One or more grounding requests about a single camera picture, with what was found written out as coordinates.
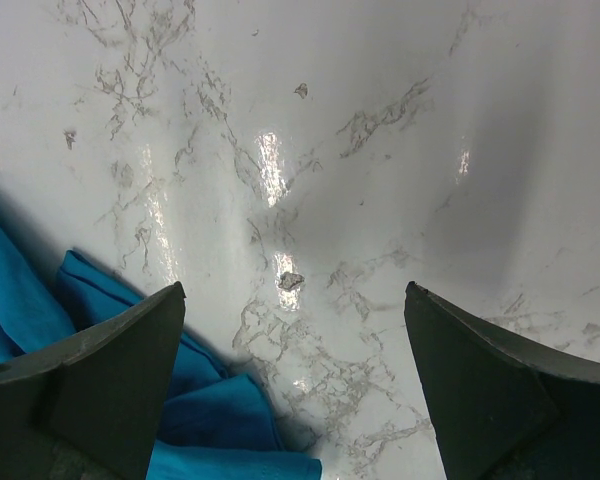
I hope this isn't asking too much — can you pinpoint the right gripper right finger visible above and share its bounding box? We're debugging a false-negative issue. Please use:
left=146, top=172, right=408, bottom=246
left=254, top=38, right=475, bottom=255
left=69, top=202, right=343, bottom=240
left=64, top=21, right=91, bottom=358
left=404, top=282, right=600, bottom=479

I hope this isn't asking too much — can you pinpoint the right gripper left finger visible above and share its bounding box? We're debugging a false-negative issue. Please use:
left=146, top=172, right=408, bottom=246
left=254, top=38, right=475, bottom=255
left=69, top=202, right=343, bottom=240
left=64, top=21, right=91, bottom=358
left=0, top=283, right=185, bottom=479

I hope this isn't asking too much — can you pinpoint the blue t shirt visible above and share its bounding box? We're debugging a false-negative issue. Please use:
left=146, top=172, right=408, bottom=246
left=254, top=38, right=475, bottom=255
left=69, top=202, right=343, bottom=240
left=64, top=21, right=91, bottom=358
left=0, top=227, right=322, bottom=479

